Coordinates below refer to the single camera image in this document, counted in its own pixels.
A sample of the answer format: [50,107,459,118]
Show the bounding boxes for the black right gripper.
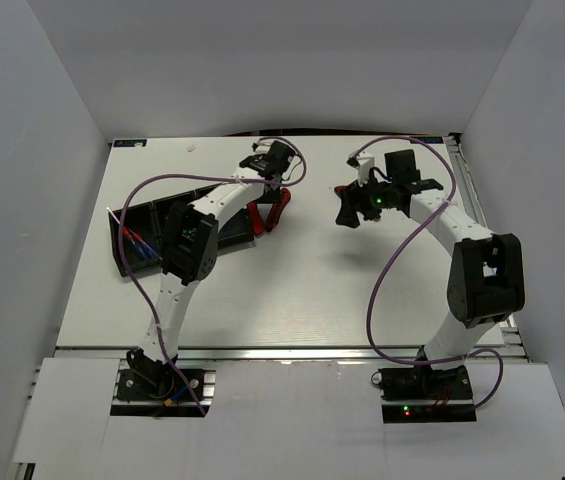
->
[335,170,397,229]

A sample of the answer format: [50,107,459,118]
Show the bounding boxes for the red black utility knife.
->
[247,201,266,238]

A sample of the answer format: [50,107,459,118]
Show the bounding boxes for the blue red screwdriver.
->
[106,207,159,263]
[123,227,159,259]

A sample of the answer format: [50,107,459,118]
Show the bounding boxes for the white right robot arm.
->
[335,149,525,399]

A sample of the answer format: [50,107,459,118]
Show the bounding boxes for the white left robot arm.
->
[127,137,302,399]

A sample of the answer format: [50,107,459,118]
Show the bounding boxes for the blue label right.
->
[410,136,445,144]

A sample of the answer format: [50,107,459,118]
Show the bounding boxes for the blue label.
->
[410,136,445,144]
[112,139,147,148]

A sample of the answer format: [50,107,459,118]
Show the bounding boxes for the black three-compartment tray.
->
[123,185,255,273]

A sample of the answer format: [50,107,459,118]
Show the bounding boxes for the blue label left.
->
[112,139,147,148]

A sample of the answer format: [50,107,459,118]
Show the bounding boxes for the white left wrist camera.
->
[251,140,272,152]

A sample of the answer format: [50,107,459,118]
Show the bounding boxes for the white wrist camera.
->
[346,152,375,187]
[251,140,272,152]

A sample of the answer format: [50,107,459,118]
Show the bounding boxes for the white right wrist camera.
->
[346,152,375,187]

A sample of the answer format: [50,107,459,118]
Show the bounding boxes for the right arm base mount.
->
[371,366,477,425]

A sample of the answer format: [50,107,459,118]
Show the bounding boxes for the aluminium right side rail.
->
[442,133,531,361]

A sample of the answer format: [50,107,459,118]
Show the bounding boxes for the aluminium rail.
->
[56,345,428,362]
[442,133,531,361]

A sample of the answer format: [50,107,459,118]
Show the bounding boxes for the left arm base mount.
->
[114,369,216,403]

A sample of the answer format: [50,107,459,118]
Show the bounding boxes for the aluminium front rail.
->
[56,345,428,362]

